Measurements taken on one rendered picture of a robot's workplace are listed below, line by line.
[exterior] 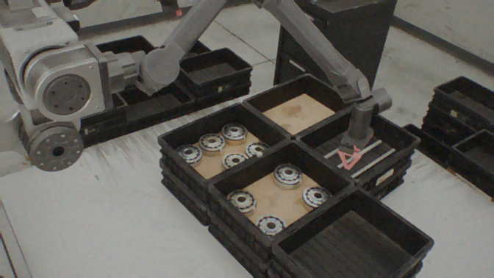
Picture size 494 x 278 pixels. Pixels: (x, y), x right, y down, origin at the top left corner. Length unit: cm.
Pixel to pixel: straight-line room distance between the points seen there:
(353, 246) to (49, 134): 95
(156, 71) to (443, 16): 409
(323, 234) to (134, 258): 62
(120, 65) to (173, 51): 12
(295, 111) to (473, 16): 296
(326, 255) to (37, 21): 102
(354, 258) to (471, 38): 352
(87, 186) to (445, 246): 133
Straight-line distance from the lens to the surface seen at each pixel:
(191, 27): 109
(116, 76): 98
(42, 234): 173
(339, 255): 149
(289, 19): 124
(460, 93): 319
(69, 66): 94
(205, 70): 292
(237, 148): 178
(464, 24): 478
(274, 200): 159
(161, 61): 101
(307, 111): 203
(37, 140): 131
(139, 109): 278
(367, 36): 321
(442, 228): 188
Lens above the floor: 197
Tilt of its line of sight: 38 degrees down
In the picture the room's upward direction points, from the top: 5 degrees clockwise
